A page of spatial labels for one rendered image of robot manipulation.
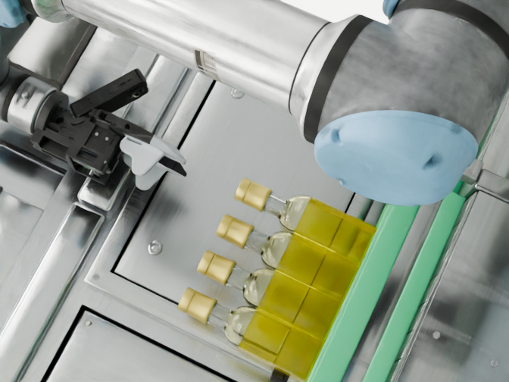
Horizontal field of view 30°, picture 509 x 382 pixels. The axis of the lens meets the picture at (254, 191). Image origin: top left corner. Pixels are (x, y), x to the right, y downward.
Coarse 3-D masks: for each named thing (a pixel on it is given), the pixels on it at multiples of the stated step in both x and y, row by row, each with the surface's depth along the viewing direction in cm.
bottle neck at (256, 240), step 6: (252, 234) 130; (258, 234) 130; (264, 234) 131; (252, 240) 130; (258, 240) 130; (264, 240) 130; (246, 246) 131; (252, 246) 130; (258, 246) 130; (258, 252) 131
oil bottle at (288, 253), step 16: (272, 240) 129; (288, 240) 129; (304, 240) 129; (272, 256) 128; (288, 256) 128; (304, 256) 128; (320, 256) 128; (336, 256) 128; (288, 272) 128; (304, 272) 128; (320, 272) 128; (336, 272) 128; (352, 272) 128; (320, 288) 127; (336, 288) 127
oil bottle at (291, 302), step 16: (256, 272) 128; (272, 272) 127; (256, 288) 127; (272, 288) 127; (288, 288) 127; (304, 288) 127; (256, 304) 126; (272, 304) 126; (288, 304) 126; (304, 304) 126; (320, 304) 126; (336, 304) 127; (288, 320) 126; (304, 320) 126; (320, 320) 126; (320, 336) 126
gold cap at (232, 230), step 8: (224, 216) 131; (232, 216) 132; (224, 224) 130; (232, 224) 130; (240, 224) 130; (248, 224) 131; (216, 232) 131; (224, 232) 130; (232, 232) 130; (240, 232) 130; (248, 232) 130; (232, 240) 131; (240, 240) 130; (240, 248) 131
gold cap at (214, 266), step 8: (208, 256) 129; (216, 256) 129; (200, 264) 129; (208, 264) 128; (216, 264) 128; (224, 264) 129; (232, 264) 129; (200, 272) 129; (208, 272) 129; (216, 272) 128; (224, 272) 128; (216, 280) 129; (224, 280) 128
